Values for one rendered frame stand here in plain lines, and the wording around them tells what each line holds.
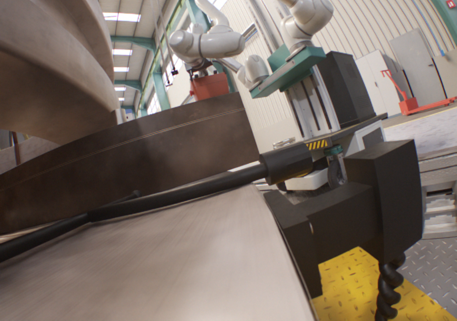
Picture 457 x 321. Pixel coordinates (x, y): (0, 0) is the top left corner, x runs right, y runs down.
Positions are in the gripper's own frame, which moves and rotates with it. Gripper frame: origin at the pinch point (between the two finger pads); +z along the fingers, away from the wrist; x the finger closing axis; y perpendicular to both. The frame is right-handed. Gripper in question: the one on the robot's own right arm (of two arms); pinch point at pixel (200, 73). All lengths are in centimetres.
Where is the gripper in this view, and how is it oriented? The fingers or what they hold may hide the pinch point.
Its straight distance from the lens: 127.9
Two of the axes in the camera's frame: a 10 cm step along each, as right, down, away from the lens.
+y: -3.0, -9.5, 0.4
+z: 2.0, -1.0, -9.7
